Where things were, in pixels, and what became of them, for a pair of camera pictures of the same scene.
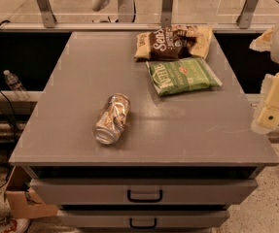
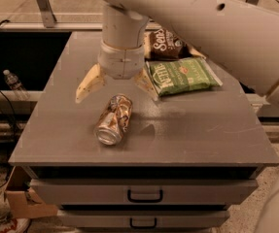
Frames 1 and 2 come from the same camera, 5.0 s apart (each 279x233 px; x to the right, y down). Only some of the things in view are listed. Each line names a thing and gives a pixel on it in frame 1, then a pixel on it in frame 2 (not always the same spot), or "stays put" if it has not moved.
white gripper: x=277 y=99 → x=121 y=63
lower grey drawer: x=143 y=218 stays put
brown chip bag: x=176 y=41 stays put
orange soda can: x=111 y=118 stays put
